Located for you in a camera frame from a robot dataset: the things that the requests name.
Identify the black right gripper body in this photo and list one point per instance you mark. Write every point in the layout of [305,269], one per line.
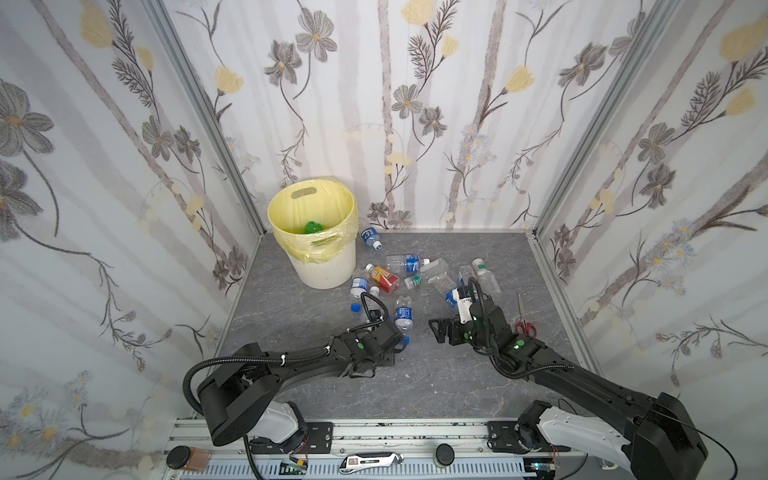
[459,330]

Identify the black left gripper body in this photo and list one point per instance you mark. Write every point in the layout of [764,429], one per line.
[393,335]

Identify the green soda bottle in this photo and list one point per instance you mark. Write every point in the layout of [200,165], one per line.
[310,228]

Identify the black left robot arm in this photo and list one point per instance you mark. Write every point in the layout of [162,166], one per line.
[233,393]

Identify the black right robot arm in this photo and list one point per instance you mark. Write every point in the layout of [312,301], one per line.
[651,437]

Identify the white bin with yellow liner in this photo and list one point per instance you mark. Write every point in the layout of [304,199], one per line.
[327,259]

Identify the clear bottle white green cap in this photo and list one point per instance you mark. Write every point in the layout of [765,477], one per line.
[485,277]

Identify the small blue label water bottle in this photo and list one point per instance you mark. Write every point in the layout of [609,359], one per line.
[404,314]

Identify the blue label bottle centre left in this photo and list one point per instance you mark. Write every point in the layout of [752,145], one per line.
[359,286]

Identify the red orange tea bottle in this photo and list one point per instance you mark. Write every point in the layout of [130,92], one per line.
[387,281]

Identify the clear bottle blue label top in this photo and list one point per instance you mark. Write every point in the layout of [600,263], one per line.
[406,263]

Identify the silver adjustable wrench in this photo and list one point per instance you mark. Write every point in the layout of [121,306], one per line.
[366,460]

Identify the black round knob centre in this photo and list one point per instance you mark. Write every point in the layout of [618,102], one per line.
[444,456]

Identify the black round knob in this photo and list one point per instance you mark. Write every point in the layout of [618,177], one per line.
[178,457]
[444,456]

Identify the black round knob left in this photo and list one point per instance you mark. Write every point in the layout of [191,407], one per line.
[178,457]

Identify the red handled scissors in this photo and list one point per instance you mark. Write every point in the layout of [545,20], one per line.
[524,321]

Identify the aluminium mounting rail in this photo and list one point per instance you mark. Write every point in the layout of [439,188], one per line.
[330,441]

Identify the blue label bottle by wall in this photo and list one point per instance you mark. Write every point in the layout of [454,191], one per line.
[370,236]

